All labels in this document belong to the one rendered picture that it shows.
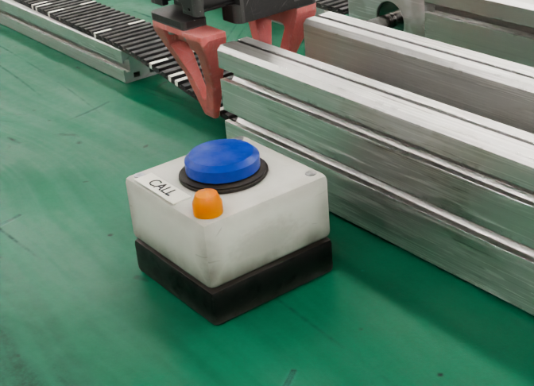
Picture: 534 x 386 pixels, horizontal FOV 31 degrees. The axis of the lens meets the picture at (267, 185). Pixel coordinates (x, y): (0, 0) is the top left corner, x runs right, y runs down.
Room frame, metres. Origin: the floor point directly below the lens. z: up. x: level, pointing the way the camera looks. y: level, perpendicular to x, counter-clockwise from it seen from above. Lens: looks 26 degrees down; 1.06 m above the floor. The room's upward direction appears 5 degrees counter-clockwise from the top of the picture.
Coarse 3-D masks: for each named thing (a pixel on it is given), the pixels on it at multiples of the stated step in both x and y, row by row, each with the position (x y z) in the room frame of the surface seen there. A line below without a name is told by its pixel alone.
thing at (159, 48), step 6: (144, 48) 0.78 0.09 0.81; (150, 48) 0.78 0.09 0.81; (156, 48) 0.79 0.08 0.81; (162, 48) 0.78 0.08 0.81; (132, 54) 0.78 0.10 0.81; (138, 54) 0.78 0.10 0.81; (144, 54) 0.77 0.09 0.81; (150, 54) 0.77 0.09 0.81; (156, 54) 0.77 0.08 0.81; (138, 60) 0.77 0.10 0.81
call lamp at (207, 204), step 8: (200, 192) 0.43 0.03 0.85; (208, 192) 0.43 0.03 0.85; (216, 192) 0.43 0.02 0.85; (192, 200) 0.43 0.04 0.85; (200, 200) 0.42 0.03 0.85; (208, 200) 0.42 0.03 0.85; (216, 200) 0.42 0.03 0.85; (192, 208) 0.43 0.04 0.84; (200, 208) 0.42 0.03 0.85; (208, 208) 0.42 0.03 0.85; (216, 208) 0.42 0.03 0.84; (200, 216) 0.42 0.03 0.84; (208, 216) 0.42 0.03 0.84; (216, 216) 0.42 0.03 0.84
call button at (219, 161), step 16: (208, 144) 0.48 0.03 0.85; (224, 144) 0.48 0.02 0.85; (240, 144) 0.48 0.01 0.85; (192, 160) 0.46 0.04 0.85; (208, 160) 0.46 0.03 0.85; (224, 160) 0.46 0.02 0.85; (240, 160) 0.46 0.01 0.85; (256, 160) 0.46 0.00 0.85; (192, 176) 0.46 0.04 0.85; (208, 176) 0.45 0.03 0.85; (224, 176) 0.45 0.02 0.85; (240, 176) 0.45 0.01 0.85
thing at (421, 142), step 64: (256, 64) 0.58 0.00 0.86; (320, 64) 0.56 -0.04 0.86; (384, 64) 0.59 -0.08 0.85; (448, 64) 0.54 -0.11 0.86; (512, 64) 0.53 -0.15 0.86; (256, 128) 0.60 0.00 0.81; (320, 128) 0.53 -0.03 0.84; (384, 128) 0.48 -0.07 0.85; (448, 128) 0.45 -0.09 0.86; (512, 128) 0.44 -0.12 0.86; (384, 192) 0.49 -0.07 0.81; (448, 192) 0.44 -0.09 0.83; (512, 192) 0.42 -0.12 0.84; (448, 256) 0.44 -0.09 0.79; (512, 256) 0.41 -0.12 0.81
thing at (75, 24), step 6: (108, 12) 0.90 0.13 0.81; (114, 12) 0.90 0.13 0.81; (120, 12) 0.90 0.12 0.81; (84, 18) 0.89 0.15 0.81; (90, 18) 0.89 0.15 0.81; (96, 18) 0.88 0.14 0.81; (102, 18) 0.88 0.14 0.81; (108, 18) 0.88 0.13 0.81; (72, 24) 0.88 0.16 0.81; (78, 24) 0.87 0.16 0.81; (84, 24) 0.87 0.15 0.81
